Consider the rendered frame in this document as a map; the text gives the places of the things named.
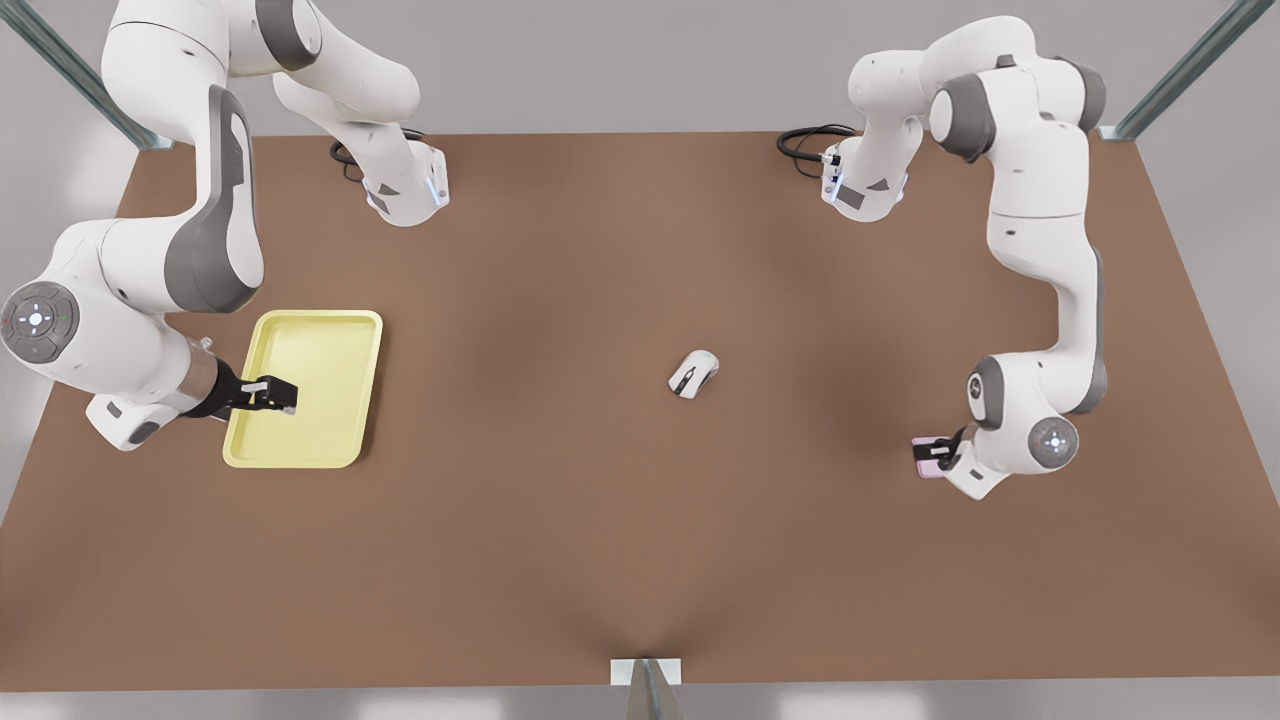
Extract pink rectangular object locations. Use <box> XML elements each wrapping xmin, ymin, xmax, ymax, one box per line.
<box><xmin>911</xmin><ymin>437</ymin><xmax>963</xmax><ymax>480</ymax></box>

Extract pale yellow tray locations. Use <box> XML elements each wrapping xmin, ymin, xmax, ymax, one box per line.
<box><xmin>222</xmin><ymin>310</ymin><xmax>384</xmax><ymax>469</ymax></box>

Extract white computer mouse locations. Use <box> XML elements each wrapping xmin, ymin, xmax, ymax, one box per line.
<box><xmin>668</xmin><ymin>349</ymin><xmax>720</xmax><ymax>401</ymax></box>

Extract black cable loop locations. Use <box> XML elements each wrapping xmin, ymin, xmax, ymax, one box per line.
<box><xmin>776</xmin><ymin>124</ymin><xmax>861</xmax><ymax>181</ymax></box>
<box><xmin>330</xmin><ymin>128</ymin><xmax>429</xmax><ymax>185</ymax></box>

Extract silver frame post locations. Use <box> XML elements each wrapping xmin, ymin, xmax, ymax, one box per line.
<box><xmin>0</xmin><ymin>0</ymin><xmax>175</xmax><ymax>152</ymax></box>
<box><xmin>1097</xmin><ymin>0</ymin><xmax>1280</xmax><ymax>142</ymax></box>
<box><xmin>610</xmin><ymin>657</ymin><xmax>684</xmax><ymax>720</ymax></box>

